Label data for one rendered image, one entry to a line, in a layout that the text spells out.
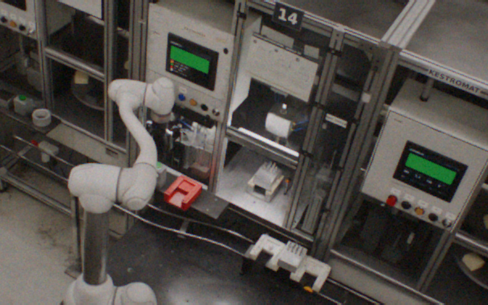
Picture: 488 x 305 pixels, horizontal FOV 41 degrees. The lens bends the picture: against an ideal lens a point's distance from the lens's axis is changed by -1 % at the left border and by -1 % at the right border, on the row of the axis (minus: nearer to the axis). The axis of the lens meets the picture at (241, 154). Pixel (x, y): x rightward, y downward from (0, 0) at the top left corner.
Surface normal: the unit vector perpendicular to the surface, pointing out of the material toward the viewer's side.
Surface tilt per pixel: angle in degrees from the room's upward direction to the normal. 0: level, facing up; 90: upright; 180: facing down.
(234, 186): 0
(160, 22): 90
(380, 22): 0
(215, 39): 90
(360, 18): 0
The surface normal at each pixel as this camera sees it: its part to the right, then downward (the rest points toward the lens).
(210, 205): 0.14, -0.73
